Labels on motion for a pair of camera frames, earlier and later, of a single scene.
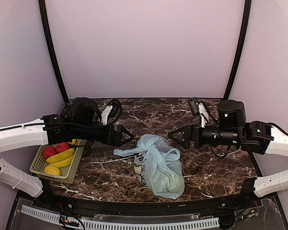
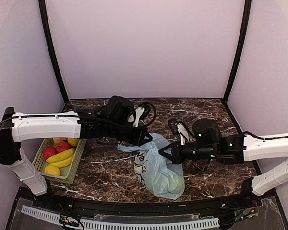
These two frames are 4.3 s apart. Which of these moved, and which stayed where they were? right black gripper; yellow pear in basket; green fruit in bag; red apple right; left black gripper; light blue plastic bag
Moved: right black gripper; left black gripper
Stayed: green fruit in bag; light blue plastic bag; yellow pear in basket; red apple right
